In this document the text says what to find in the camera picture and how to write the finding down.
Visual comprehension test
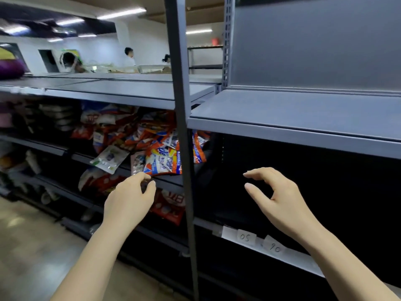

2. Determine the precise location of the person's left hand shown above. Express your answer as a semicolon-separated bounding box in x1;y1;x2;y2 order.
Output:
103;172;156;231

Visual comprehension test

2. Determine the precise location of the person's right hand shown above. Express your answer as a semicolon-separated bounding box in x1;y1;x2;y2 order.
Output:
243;167;327;245

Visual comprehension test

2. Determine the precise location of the person's right forearm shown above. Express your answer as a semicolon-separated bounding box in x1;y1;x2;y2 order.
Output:
298;227;401;301

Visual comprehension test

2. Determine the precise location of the person's left forearm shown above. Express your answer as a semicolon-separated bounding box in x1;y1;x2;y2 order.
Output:
50;218;140;301

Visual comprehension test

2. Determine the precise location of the red white snack bag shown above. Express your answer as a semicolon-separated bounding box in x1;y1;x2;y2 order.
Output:
150;189;186;226
78;167;126;196

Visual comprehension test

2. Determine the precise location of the blue orange white snack bag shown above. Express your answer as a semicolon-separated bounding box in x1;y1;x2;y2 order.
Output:
143;148;183;176

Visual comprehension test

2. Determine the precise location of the clear printed snack bag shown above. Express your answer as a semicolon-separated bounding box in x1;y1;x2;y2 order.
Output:
130;151;147;176

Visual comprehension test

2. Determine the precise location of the white paper label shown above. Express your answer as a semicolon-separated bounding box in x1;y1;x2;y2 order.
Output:
262;235;287;255
236;229;257;247

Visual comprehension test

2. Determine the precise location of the white green pouch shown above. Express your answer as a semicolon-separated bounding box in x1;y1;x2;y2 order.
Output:
90;145;130;175

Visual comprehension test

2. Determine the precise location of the pile of colourful snack packets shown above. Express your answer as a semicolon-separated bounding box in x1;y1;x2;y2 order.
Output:
70;102;211;176

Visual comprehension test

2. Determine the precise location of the grey metal shelf unit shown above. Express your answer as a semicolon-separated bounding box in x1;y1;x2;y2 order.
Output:
0;72;221;301
187;0;401;301

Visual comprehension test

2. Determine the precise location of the stack of white packs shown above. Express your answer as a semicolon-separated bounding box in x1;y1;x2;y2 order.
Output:
39;103;76;133

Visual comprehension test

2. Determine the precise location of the white soft item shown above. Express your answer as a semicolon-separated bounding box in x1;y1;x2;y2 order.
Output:
25;150;42;175

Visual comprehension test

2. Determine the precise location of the dark background shelf rack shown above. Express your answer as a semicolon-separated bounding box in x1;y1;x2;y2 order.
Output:
187;45;224;74

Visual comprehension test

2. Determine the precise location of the purple cushion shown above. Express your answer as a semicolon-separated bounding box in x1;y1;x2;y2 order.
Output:
0;58;26;80

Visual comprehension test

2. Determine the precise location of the dark grey metal upright post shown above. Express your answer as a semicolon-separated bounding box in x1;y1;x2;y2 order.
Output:
164;0;201;301

